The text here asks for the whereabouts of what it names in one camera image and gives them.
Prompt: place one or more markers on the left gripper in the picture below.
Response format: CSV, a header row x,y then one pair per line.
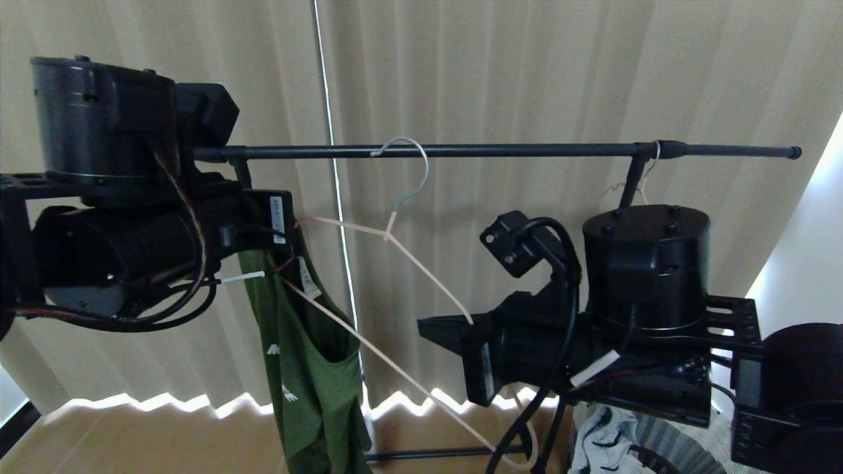
x,y
118,250

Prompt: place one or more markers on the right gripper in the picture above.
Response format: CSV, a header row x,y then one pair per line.
x,y
527,355

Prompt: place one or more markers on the pink clothes hanger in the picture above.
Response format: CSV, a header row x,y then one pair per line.
x,y
388,230
644,196

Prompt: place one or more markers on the green printed shirt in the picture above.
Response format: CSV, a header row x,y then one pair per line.
x,y
309,388

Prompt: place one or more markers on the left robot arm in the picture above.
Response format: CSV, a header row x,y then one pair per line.
x,y
99,118

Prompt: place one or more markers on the white laundry basket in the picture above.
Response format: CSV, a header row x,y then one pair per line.
x,y
672,447

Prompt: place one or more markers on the black clothes rack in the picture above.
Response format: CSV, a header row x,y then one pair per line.
x,y
527,151

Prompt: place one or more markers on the pale grey shorts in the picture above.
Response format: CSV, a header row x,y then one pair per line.
x,y
599,441

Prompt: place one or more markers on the beige curtain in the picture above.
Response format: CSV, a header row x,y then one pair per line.
x,y
494,79

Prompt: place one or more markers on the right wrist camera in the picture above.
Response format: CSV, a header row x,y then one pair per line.
x,y
510,243

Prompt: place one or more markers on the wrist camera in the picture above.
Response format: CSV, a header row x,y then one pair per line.
x,y
211,112
510,243

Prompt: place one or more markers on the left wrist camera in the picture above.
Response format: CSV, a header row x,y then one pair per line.
x,y
211,112

